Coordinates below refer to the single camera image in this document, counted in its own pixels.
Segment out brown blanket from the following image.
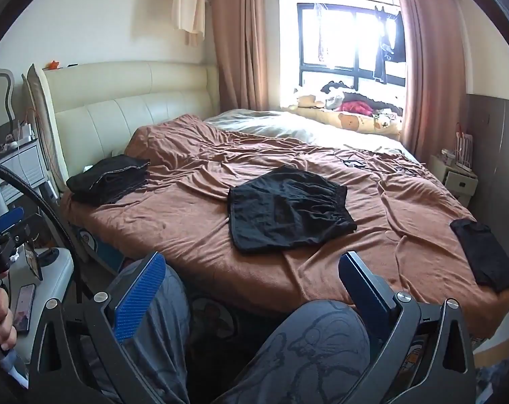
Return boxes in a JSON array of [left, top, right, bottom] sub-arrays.
[[60, 113, 509, 339]]

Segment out cream padded headboard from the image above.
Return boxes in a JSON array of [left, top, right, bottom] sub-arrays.
[[22, 61, 220, 196]]

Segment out person's left leg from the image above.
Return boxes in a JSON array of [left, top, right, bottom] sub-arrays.
[[80, 257, 193, 404]]

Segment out person's left hand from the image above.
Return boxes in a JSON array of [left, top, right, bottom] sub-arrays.
[[0, 290, 19, 351]]

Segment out folded black garment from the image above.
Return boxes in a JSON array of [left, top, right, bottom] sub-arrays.
[[449, 218, 509, 294]]

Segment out smartphone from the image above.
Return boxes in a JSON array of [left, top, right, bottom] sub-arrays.
[[11, 284, 37, 334]]

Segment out white bed sheet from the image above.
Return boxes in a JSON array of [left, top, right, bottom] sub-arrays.
[[204, 108, 419, 161]]

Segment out black pants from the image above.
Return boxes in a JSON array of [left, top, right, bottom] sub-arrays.
[[228, 165, 358, 254]]

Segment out brown curtain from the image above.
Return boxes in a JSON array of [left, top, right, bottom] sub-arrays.
[[392, 0, 469, 165], [204, 0, 281, 113]]

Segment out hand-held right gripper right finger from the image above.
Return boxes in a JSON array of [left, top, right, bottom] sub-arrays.
[[338, 251, 479, 404]]

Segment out phone on stand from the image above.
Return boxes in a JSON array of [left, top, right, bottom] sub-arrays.
[[24, 245, 43, 282]]

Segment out hanging light garment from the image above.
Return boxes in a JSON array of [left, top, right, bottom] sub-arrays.
[[312, 3, 336, 65]]

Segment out tan plush bear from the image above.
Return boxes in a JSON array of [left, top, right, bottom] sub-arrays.
[[295, 93, 326, 109]]

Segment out white power strip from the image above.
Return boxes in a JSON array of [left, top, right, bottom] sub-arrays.
[[441, 123, 476, 174]]

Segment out person's leg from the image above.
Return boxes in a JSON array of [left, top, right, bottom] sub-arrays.
[[80, 257, 193, 404], [218, 300, 371, 404]]

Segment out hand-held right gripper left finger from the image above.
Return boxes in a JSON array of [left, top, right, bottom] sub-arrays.
[[27, 251, 188, 404]]

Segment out black flexible hose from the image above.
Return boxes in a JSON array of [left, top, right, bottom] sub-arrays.
[[0, 160, 89, 304]]

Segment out stack of folded black clothes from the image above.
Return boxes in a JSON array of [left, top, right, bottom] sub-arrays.
[[66, 154, 151, 206]]

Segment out white dresser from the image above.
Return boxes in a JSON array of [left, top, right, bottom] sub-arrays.
[[0, 138, 50, 203]]

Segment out black and white plush toy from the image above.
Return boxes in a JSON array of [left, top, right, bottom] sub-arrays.
[[320, 81, 357, 110]]

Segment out black cables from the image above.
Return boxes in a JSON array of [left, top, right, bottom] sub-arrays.
[[333, 146, 428, 178]]

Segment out cartoon printed bed skirt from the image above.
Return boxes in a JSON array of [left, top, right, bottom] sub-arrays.
[[67, 216, 126, 274]]

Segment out black framed window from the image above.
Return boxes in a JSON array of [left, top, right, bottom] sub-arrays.
[[295, 2, 407, 90]]

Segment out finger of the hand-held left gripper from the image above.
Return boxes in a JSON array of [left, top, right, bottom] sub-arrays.
[[0, 206, 25, 235]]

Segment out red garment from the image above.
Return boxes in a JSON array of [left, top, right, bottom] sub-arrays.
[[339, 101, 376, 117]]

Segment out hanging cream garment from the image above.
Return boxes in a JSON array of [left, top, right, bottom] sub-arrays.
[[171, 0, 207, 48]]

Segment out cream nightstand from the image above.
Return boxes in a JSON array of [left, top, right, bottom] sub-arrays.
[[428, 154, 479, 208]]

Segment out black bag on sill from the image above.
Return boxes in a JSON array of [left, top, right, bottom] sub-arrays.
[[371, 5, 407, 83]]

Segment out white framed mirror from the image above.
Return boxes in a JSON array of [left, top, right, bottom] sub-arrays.
[[0, 64, 16, 136]]

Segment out patterned cream pillow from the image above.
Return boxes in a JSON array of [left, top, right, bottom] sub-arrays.
[[293, 106, 405, 136]]

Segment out person's right leg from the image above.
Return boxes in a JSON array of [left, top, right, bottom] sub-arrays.
[[218, 300, 371, 404]]

